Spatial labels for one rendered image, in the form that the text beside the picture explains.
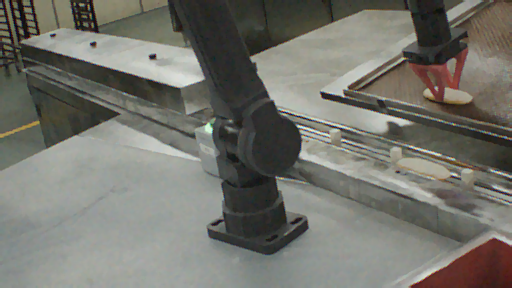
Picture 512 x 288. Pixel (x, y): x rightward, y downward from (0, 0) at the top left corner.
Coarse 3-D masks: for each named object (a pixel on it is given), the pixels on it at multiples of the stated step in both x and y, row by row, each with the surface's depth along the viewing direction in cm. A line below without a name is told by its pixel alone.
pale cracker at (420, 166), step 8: (400, 160) 99; (408, 160) 98; (416, 160) 97; (424, 160) 97; (408, 168) 96; (416, 168) 95; (424, 168) 94; (432, 168) 94; (440, 168) 94; (432, 176) 93; (440, 176) 92; (448, 176) 92
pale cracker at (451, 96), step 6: (426, 90) 111; (450, 90) 108; (456, 90) 108; (426, 96) 110; (432, 96) 109; (444, 96) 107; (450, 96) 106; (456, 96) 106; (462, 96) 105; (468, 96) 105; (444, 102) 107; (450, 102) 106; (456, 102) 105; (462, 102) 105; (468, 102) 104
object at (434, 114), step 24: (456, 24) 134; (480, 48) 121; (504, 48) 118; (384, 72) 125; (408, 72) 122; (504, 72) 110; (360, 96) 118; (384, 96) 116; (480, 96) 105; (504, 96) 103; (456, 120) 100; (480, 120) 99; (504, 120) 97
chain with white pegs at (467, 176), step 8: (0, 40) 304; (16, 48) 275; (336, 136) 111; (336, 144) 111; (392, 152) 100; (400, 152) 100; (384, 160) 104; (392, 160) 101; (464, 176) 89; (472, 176) 89; (464, 184) 89; (472, 184) 89; (480, 192) 89
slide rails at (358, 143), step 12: (312, 132) 118; (324, 132) 117; (348, 144) 111; (360, 144) 109; (372, 144) 108; (372, 156) 104; (408, 156) 102; (444, 180) 92; (480, 180) 90; (492, 180) 89; (504, 192) 85
